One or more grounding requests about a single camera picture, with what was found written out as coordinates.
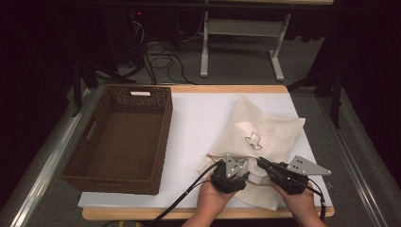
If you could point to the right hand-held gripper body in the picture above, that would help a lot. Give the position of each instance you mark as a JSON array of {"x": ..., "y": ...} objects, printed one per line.
[{"x": 296, "y": 179}]

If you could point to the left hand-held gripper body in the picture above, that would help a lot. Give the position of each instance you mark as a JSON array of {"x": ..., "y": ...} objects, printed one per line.
[{"x": 228, "y": 183}]

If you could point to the white cloth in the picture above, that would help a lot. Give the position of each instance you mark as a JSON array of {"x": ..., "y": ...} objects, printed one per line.
[{"x": 257, "y": 176}]

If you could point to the cream zippered fabric bag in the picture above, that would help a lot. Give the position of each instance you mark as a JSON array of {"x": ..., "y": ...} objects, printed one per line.
[{"x": 268, "y": 132}]

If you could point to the brown woven basket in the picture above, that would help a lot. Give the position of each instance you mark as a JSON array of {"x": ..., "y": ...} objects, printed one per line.
[{"x": 126, "y": 142}]

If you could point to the person's left hand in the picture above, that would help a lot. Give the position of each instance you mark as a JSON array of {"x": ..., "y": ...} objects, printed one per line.
[{"x": 214, "y": 201}]

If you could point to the person's right hand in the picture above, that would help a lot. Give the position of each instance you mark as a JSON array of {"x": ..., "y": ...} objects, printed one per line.
[{"x": 299, "y": 205}]

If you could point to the white table mat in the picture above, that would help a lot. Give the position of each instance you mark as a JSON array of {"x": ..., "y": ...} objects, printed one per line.
[{"x": 195, "y": 126}]

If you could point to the black metal stand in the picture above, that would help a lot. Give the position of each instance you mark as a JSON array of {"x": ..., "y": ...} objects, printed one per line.
[
  {"x": 82, "y": 74},
  {"x": 335, "y": 94}
]

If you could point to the black computer tower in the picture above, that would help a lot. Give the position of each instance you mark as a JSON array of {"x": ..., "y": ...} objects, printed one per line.
[{"x": 124, "y": 38}]

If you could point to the silver metal rail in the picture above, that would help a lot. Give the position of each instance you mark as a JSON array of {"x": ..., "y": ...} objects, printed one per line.
[
  {"x": 47, "y": 170},
  {"x": 350, "y": 157}
]

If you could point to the white metal desk frame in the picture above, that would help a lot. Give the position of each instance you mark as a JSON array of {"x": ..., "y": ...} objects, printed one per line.
[{"x": 242, "y": 27}]

